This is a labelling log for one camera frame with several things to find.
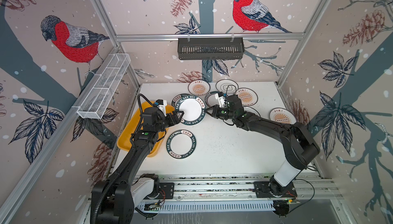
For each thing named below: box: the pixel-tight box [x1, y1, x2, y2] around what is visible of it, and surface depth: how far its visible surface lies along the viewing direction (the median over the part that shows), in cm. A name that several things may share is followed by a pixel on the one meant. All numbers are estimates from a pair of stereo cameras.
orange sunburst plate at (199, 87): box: [187, 79, 211, 96], surface depth 121 cm
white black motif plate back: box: [215, 78, 239, 95], surface depth 124 cm
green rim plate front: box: [165, 129, 197, 160], surface depth 90 cm
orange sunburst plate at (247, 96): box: [235, 87, 259, 106], surface depth 116 cm
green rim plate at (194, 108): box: [175, 95, 206, 126], surface depth 87 cm
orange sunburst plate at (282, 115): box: [268, 107, 298, 125], surface depth 103 cm
